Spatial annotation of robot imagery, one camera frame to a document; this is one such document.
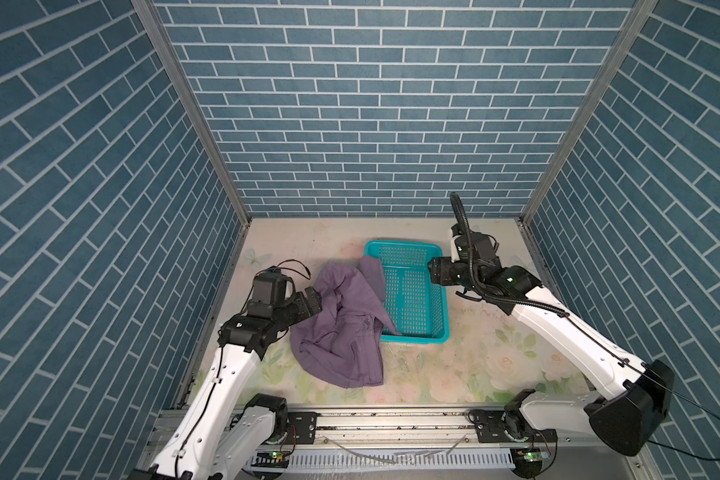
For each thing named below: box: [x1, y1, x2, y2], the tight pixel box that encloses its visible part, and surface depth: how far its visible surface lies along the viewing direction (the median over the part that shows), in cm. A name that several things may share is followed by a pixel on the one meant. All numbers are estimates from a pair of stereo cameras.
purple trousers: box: [290, 255, 401, 389], surface depth 83 cm
